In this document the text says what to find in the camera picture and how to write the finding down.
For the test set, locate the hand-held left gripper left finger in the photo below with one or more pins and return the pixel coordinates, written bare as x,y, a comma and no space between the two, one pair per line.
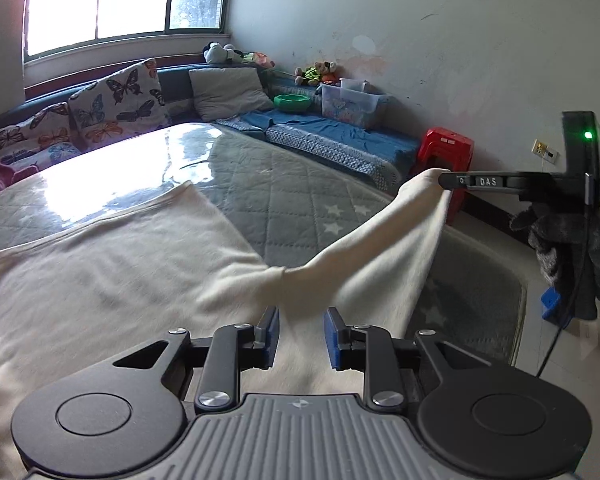
271,336

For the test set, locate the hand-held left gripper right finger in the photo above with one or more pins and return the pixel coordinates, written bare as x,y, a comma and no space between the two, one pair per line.
333,341

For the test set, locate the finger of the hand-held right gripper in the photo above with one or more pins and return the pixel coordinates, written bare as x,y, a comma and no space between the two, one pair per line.
490,181

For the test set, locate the cream knit sweater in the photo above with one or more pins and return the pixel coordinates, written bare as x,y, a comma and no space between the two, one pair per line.
130,270

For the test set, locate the person's right hand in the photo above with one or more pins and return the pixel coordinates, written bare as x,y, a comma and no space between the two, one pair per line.
550,240

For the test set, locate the red plastic stool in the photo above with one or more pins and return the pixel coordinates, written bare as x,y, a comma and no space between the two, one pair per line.
447,152

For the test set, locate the blue plastic object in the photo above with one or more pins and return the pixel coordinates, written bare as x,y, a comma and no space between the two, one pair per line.
550,303

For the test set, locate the grey quilted mattress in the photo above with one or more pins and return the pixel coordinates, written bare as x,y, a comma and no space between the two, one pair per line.
290,200

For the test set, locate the large clear storage box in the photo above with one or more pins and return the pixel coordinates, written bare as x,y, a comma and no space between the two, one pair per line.
352,106

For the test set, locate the small clear plastic box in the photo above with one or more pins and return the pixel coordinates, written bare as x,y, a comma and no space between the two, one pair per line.
353,85

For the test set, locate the blue bed sheet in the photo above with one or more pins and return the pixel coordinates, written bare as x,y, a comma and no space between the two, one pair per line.
325,127

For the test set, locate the brown plush bear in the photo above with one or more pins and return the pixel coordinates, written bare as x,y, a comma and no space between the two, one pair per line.
319,73

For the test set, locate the green plastic basin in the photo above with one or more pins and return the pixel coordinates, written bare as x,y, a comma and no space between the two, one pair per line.
293,102

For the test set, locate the grey pillow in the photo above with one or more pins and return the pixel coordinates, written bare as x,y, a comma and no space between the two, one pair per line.
230,92

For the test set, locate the colourful plush toy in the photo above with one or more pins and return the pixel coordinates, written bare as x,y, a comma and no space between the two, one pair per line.
257,57

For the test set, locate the blue sofa bench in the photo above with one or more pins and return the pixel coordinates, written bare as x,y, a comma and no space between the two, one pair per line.
180,85

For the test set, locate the large butterfly print cushion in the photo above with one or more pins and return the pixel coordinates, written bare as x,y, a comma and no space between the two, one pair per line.
122,97

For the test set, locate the panda plush toy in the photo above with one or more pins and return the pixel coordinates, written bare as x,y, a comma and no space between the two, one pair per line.
219,52

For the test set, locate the small butterfly print cushion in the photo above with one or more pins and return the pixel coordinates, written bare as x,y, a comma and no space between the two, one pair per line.
30,135

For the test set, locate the window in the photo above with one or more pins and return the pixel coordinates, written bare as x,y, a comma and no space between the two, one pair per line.
125,2

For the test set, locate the wall socket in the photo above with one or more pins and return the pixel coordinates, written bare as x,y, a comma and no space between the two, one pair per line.
543,149

